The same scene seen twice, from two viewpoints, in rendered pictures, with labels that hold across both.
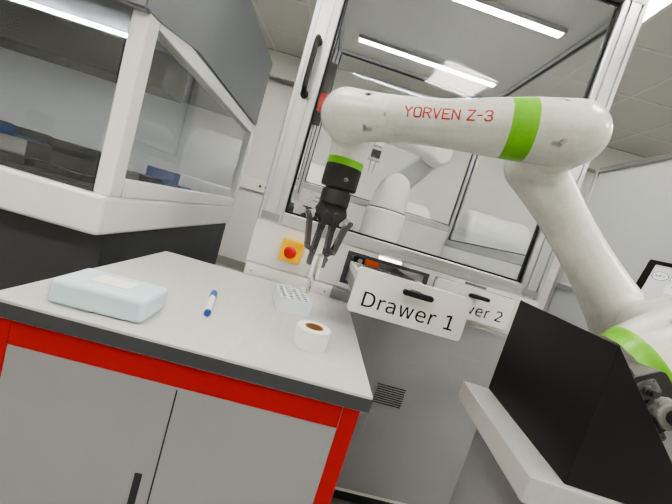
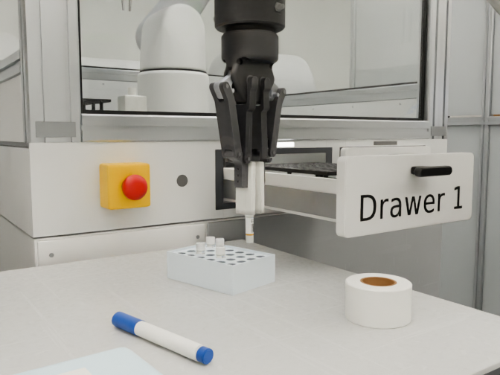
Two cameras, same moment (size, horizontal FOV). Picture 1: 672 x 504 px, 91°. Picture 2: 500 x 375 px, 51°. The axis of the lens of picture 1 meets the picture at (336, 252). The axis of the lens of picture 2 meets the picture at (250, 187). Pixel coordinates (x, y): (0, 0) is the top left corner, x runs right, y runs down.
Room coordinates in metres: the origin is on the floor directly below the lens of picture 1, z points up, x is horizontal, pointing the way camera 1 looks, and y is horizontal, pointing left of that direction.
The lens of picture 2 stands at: (0.23, 0.40, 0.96)
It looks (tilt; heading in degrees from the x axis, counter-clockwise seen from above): 6 degrees down; 330
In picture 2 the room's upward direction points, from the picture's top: straight up
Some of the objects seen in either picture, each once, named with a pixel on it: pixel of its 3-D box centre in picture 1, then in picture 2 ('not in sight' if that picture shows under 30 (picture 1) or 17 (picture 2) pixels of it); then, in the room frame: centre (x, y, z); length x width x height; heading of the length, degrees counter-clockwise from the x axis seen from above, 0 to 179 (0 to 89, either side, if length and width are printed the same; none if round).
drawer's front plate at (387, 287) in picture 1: (409, 304); (411, 190); (0.79, -0.21, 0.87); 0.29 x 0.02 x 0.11; 94
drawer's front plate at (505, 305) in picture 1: (471, 303); (388, 170); (1.13, -0.50, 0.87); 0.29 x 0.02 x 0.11; 94
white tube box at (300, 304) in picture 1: (291, 299); (220, 265); (0.86, 0.08, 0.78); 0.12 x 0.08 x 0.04; 19
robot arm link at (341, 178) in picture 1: (340, 179); (247, 11); (0.84, 0.04, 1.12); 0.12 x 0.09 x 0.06; 19
